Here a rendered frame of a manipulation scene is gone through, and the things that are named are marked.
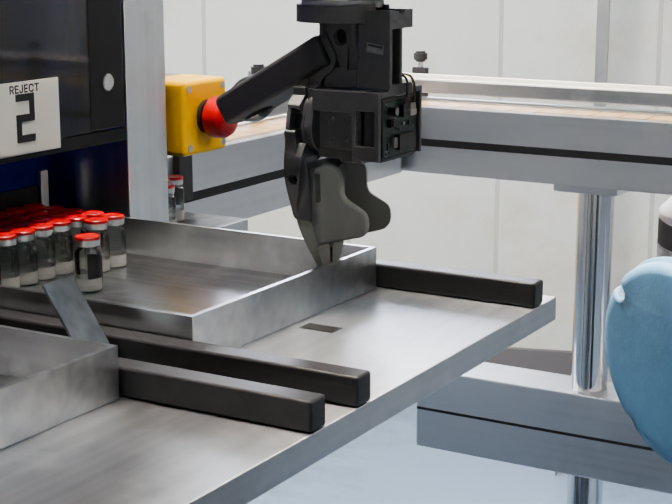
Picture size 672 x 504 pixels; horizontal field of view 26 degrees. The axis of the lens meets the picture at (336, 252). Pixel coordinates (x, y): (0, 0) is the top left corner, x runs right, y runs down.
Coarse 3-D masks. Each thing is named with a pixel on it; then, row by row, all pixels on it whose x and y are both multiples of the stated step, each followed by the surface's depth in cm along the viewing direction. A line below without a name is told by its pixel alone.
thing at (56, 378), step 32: (0, 352) 96; (32, 352) 95; (64, 352) 93; (96, 352) 90; (0, 384) 95; (32, 384) 85; (64, 384) 88; (96, 384) 90; (0, 416) 83; (32, 416) 85; (64, 416) 88; (0, 448) 83
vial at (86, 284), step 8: (96, 240) 118; (80, 248) 118; (88, 248) 118; (96, 248) 119; (80, 256) 118; (88, 256) 118; (96, 256) 118; (80, 264) 118; (88, 264) 118; (96, 264) 118; (80, 272) 118; (88, 272) 118; (96, 272) 118; (80, 280) 118; (88, 280) 118; (96, 280) 119; (80, 288) 119; (88, 288) 118; (96, 288) 119
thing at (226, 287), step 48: (144, 240) 132; (192, 240) 129; (240, 240) 127; (288, 240) 124; (0, 288) 107; (144, 288) 120; (192, 288) 120; (240, 288) 120; (288, 288) 109; (336, 288) 115; (192, 336) 99; (240, 336) 104
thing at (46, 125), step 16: (32, 80) 120; (48, 80) 122; (0, 96) 117; (48, 96) 122; (0, 112) 117; (16, 112) 119; (48, 112) 122; (0, 128) 117; (16, 128) 119; (32, 128) 121; (48, 128) 122; (0, 144) 118; (16, 144) 119; (32, 144) 121; (48, 144) 123
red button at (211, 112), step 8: (216, 96) 140; (208, 104) 139; (216, 104) 139; (208, 112) 139; (216, 112) 138; (208, 120) 139; (216, 120) 138; (208, 128) 139; (216, 128) 139; (224, 128) 139; (232, 128) 140; (216, 136) 140; (224, 136) 140
